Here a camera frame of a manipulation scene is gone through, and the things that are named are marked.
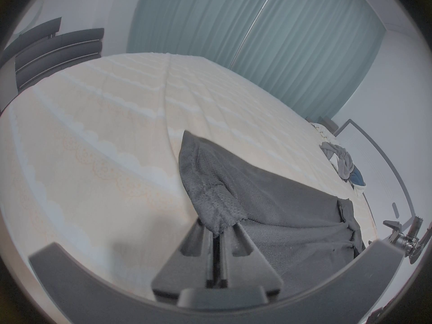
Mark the white printed pillow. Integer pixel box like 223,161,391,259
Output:
310,122,337,145

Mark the black T-shirt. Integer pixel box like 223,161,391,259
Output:
178,130,367,273

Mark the black chest of drawers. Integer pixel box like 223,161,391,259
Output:
0,16,105,112

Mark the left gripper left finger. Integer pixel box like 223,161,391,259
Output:
151,220,216,298

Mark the blue-green curtain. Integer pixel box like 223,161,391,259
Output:
229,0,387,121
126,0,282,70

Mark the pile of clothes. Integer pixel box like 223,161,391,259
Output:
320,142,368,191

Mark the grey bedside table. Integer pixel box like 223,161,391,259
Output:
305,115,340,133

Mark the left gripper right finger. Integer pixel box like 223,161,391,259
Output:
221,221,283,296

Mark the bed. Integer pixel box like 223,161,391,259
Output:
0,52,416,299

